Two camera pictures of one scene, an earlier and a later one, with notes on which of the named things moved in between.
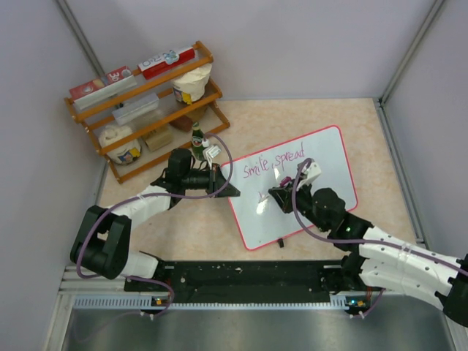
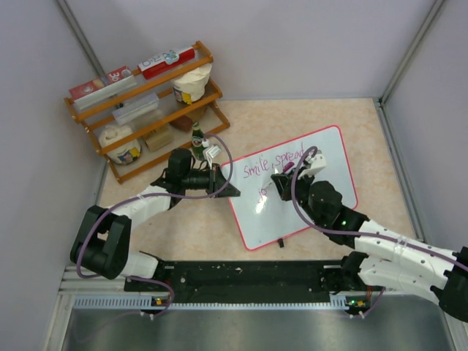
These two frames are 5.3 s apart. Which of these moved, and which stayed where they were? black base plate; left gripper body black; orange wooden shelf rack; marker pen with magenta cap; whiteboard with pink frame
Moved: marker pen with magenta cap
Stayed: orange wooden shelf rack; whiteboard with pink frame; black base plate; left gripper body black
